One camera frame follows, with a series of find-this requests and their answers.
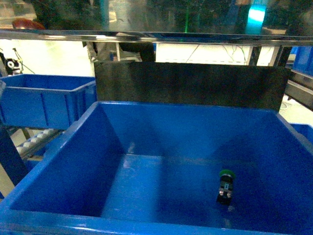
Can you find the green mushroom push button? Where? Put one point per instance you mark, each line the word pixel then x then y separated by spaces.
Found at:
pixel 227 178

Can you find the large blue shelf bin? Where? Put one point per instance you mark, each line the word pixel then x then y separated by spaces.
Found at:
pixel 153 169

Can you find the black back panel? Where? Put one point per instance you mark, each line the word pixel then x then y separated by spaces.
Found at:
pixel 186 83

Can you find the upper left blue bin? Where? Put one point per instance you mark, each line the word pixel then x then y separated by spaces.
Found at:
pixel 45 101

